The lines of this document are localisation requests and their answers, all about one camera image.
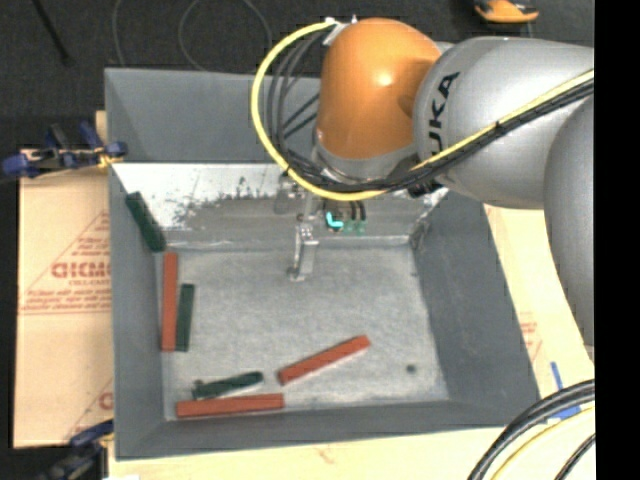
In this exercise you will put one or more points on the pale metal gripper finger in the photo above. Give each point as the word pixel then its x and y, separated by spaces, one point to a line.
pixel 309 260
pixel 297 253

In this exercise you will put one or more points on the grey metal bin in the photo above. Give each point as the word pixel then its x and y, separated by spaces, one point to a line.
pixel 300 313

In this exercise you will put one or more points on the red-brown flat block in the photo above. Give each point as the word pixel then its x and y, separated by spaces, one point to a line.
pixel 170 302
pixel 230 405
pixel 324 360

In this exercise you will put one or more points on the dark green flat block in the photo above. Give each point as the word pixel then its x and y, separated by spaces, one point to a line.
pixel 146 222
pixel 185 318
pixel 227 385

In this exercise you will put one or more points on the brown cardboard board, red print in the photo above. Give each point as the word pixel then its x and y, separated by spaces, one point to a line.
pixel 60 318

